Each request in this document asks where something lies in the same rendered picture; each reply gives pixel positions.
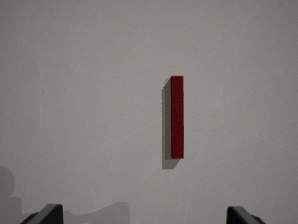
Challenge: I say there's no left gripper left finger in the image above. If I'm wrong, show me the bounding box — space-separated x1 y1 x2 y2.
20 204 63 224

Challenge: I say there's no dark red rod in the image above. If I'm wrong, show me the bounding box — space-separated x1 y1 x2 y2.
171 76 184 159

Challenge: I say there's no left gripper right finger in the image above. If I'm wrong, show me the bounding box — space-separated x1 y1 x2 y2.
226 206 266 224

